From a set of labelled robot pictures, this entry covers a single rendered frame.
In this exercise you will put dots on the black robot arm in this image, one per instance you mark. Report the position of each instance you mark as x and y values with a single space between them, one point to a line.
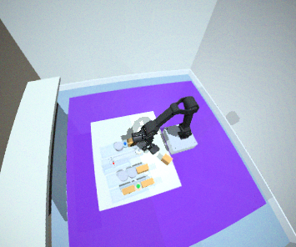
152 127

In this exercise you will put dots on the tan rectangular block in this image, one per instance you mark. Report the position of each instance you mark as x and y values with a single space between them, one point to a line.
142 169
128 190
147 182

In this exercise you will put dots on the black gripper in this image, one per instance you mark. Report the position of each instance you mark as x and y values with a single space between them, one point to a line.
153 149

